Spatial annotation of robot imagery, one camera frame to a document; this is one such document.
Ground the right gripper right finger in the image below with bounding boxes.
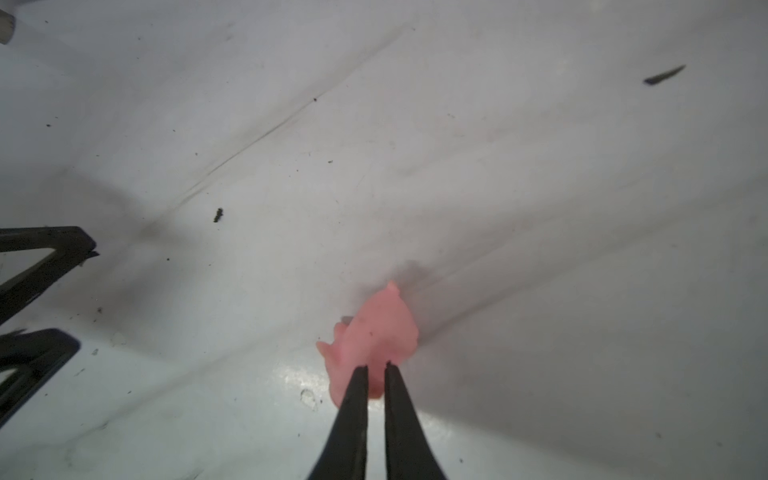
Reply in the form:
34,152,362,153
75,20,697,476
384,362,447,480

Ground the pink pig toy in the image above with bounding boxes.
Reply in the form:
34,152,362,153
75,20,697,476
316,281,419,407

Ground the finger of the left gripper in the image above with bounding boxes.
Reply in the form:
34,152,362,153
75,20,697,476
1,226,99,324
1,329,81,426

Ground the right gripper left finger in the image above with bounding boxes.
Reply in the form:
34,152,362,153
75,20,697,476
308,366,369,480

